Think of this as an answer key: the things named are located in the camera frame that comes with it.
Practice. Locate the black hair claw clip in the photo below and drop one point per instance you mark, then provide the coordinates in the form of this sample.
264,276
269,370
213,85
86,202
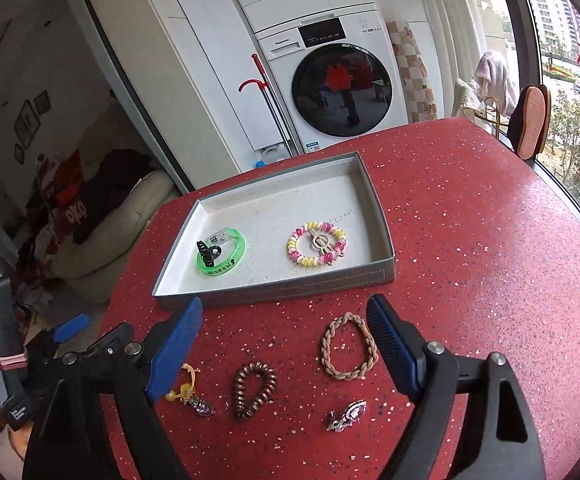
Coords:
205,251

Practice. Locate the mop with red hook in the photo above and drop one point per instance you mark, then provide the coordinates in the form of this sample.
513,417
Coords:
270,100

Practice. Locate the brown slipper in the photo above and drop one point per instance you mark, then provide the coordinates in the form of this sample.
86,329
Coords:
532,120

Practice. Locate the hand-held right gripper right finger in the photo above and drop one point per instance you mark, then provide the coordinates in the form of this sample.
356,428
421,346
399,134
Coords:
392,355

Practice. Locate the checkered hanging cloth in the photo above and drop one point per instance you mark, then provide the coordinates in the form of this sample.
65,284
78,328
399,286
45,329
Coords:
412,75

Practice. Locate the white washing machine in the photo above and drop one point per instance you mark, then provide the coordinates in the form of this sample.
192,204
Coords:
280,70

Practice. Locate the pink elastic band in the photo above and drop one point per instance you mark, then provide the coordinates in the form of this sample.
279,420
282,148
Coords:
12,361

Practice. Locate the silver pink heart hair clip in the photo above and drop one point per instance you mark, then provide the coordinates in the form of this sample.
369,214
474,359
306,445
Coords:
345,416

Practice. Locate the pile of dark red clothes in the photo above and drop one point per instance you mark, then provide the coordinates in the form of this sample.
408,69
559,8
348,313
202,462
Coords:
105,180

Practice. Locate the silver star hair clip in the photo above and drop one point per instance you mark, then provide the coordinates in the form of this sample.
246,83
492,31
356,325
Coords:
201,406

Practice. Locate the cream sofa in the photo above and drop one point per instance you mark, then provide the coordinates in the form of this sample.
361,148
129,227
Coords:
130,210

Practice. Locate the wall picture frames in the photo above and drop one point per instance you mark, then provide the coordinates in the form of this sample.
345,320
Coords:
27,122

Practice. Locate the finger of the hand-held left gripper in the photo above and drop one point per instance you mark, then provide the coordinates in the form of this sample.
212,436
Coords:
115,337
71,327

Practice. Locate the white detergent bottle blue cap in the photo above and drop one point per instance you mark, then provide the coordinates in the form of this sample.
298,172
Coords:
272,156

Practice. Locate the white tall cabinet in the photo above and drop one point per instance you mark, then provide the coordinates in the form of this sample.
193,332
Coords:
170,60

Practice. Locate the beige hair clip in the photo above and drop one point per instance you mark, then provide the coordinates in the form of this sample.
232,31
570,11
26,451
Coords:
320,244

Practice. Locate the grey cardboard tray box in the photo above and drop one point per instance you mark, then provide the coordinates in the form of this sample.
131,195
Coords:
270,210

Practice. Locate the pink towel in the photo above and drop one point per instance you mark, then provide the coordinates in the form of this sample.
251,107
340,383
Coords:
497,77

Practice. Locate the gold metal rack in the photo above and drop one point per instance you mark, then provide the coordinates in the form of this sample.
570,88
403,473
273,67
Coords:
492,110

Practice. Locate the white knitted cloth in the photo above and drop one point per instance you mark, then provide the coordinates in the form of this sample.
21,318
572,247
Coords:
464,97

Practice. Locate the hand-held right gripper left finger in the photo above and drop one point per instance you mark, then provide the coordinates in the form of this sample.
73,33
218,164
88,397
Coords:
175,350

